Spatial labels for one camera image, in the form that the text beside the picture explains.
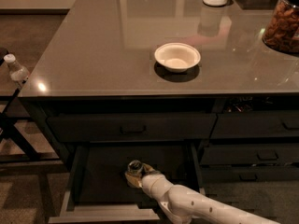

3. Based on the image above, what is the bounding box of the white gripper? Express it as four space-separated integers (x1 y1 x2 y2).
125 163 173 203

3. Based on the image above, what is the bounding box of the green white 7up can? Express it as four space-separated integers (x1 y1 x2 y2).
127 160 144 176

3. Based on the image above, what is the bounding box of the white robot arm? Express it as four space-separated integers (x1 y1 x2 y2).
125 160 279 224

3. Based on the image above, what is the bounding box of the open middle drawer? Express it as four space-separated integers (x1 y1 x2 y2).
49 141 199 224

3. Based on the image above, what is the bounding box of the closed top left drawer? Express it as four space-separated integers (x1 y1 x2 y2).
47 112 216 143

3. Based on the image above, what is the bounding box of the bottom right drawer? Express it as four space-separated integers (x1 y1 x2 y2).
201 166 299 183

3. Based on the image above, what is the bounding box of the top right drawer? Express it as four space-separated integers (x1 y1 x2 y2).
211 111 299 139

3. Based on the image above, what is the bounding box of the middle right drawer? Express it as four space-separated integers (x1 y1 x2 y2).
200 144 299 165

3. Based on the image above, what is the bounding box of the dark counter cabinet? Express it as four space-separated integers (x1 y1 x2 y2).
20 0 298 179

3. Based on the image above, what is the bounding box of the white paper bowl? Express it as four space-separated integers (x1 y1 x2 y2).
154 43 201 73

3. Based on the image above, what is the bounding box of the dark side table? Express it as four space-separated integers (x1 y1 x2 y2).
0 48 58 163

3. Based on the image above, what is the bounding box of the clear plastic water bottle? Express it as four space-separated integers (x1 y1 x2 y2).
4 53 30 90

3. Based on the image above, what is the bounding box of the jar of brown snacks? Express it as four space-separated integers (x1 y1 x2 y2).
263 0 299 53

